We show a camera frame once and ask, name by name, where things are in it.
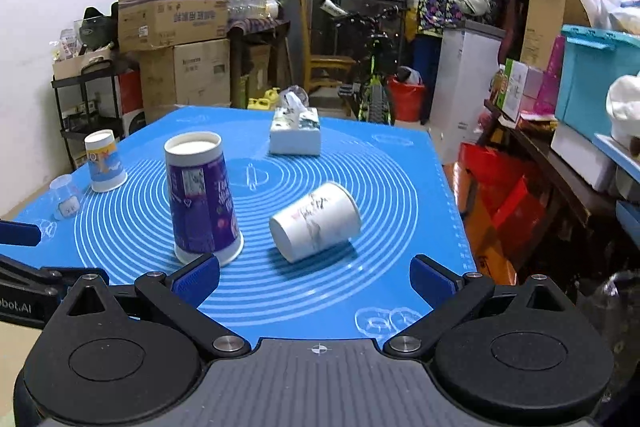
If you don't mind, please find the tall brown cardboard box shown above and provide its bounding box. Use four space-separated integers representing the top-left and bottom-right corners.
520 0 592 72

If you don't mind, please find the white tissue box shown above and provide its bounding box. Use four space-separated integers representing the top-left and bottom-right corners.
269 89 321 156

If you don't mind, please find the small open cardboard box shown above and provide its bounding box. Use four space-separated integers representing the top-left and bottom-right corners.
52 48 117 81

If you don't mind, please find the printed cardboard box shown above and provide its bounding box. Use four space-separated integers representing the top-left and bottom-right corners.
117 0 231 52

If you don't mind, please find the red shopping bag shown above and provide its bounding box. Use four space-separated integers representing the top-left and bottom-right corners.
457 142 549 259

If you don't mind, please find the tall purple cup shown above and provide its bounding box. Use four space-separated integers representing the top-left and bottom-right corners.
164 131 244 267

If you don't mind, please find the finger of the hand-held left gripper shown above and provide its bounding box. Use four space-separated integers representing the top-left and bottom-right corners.
0 219 42 248
0 254 108 295

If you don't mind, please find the yellow plastic jug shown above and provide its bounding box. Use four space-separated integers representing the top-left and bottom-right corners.
247 88 281 110

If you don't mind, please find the plain brown cardboard box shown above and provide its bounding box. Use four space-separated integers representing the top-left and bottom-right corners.
139 38 232 108

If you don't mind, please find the dark green bag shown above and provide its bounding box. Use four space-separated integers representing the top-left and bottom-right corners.
80 7 120 51

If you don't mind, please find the blue silicone baking mat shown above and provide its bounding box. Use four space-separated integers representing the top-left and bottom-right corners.
0 106 478 343

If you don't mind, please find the red bucket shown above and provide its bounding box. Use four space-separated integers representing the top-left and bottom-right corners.
387 76 427 123

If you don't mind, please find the white paper cup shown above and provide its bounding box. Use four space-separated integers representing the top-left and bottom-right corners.
269 181 362 264

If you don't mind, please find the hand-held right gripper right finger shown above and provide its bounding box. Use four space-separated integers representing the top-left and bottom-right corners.
384 255 593 360

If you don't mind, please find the pink carton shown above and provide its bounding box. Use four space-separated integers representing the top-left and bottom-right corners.
531 36 567 114

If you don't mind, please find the white foam box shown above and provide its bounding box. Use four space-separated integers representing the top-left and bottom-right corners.
550 123 619 194

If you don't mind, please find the white cloth bundle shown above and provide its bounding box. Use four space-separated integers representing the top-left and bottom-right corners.
606 74 640 148

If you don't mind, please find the dark wooden side table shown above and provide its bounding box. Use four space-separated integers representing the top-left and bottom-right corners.
482 99 640 268

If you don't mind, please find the green black bicycle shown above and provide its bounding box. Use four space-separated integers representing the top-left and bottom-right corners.
322 0 408 126

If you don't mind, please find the teal plastic storage bin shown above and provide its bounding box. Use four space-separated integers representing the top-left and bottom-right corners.
554 24 640 144

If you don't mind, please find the white chest freezer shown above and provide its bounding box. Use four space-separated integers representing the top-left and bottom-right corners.
429 19 506 156

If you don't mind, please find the wooden chair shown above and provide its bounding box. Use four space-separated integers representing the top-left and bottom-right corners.
299 0 358 96

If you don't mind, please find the black metal shelf rack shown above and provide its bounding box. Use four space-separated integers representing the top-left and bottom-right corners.
51 57 146 171

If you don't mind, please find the floral clothing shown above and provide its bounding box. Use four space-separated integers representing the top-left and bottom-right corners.
416 0 464 38

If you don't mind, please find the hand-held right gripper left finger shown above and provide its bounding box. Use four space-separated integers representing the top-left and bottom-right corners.
47 253 251 362

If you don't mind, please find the white green carton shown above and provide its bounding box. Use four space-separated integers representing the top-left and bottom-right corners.
499 59 531 124

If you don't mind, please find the small printed paper cup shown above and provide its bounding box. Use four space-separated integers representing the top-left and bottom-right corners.
83 130 128 193

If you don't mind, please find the clear plastic cup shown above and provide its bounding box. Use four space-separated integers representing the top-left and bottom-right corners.
49 174 83 222

